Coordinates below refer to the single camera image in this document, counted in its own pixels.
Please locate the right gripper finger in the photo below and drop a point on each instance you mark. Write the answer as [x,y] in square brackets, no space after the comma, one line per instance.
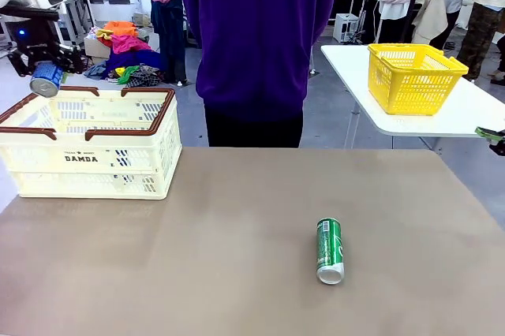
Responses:
[499,147]
[491,135]

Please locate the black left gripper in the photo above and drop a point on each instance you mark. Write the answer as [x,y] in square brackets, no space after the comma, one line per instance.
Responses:
[37,34]

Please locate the green soda can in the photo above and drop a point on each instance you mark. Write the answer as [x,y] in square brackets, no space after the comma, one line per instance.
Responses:
[329,249]

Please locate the yellow plastic basket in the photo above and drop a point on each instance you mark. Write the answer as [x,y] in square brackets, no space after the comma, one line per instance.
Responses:
[414,95]

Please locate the grey blue cloth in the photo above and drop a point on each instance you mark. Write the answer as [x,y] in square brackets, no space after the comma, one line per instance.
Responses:
[96,70]

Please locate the cardboard box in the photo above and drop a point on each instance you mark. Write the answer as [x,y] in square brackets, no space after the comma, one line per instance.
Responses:
[96,50]

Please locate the orange cloth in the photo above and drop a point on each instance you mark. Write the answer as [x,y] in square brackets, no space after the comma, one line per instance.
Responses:
[122,28]

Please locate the green cloth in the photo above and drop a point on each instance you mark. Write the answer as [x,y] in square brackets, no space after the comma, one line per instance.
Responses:
[128,73]

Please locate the magenta cloth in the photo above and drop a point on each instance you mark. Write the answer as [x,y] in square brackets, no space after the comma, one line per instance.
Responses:
[128,43]

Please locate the dark purple cloth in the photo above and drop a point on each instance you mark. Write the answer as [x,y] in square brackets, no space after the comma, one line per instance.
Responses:
[134,59]

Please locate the black checkered cloth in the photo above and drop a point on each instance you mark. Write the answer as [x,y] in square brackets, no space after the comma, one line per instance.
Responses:
[144,77]

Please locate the beige hanging coat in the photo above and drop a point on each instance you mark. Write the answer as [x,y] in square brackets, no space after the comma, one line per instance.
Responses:
[432,12]

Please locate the black slanted pole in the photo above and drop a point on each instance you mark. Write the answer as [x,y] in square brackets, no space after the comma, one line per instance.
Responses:
[414,1]

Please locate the white side table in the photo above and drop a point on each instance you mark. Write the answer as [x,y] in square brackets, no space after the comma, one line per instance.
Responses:
[347,72]

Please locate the white computer tower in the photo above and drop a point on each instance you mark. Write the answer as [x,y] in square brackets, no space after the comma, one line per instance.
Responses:
[347,28]

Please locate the person in purple sweater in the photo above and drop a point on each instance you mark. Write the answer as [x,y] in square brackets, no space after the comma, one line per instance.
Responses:
[256,36]

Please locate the grey frame work table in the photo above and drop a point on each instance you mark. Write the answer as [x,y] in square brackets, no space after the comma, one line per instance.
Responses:
[79,16]

